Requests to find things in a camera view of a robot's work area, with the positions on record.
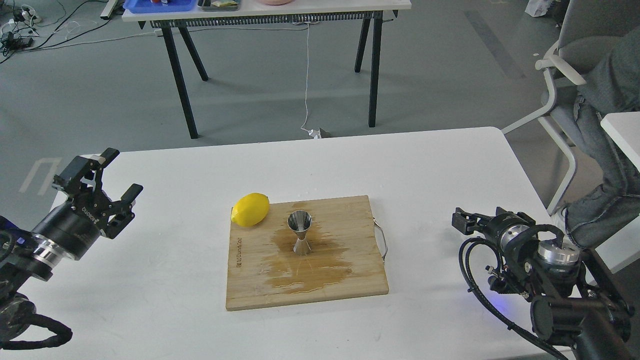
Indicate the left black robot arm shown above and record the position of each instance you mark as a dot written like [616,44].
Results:
[25,255]

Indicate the yellow lemon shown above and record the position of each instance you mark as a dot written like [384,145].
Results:
[250,210]

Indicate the white office chair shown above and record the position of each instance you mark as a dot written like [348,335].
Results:
[590,29]

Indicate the steel double jigger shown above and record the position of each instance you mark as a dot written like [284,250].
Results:
[300,222]

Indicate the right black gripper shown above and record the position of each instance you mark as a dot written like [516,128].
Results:
[501,229]

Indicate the white background table black legs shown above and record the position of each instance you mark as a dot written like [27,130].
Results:
[251,12]

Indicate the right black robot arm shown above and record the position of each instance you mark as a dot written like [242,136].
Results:
[574,300]

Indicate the blue plastic tray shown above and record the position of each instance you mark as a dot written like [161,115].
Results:
[159,6]

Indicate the grey tray with items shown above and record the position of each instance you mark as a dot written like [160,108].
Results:
[218,5]

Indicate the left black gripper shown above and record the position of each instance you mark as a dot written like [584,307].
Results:
[87,213]

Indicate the person in grey sweater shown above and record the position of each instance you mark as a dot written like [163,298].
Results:
[612,86]

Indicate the wooden cutting board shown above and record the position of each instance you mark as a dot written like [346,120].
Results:
[345,260]

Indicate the pink bowl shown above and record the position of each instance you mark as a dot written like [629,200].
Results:
[274,2]

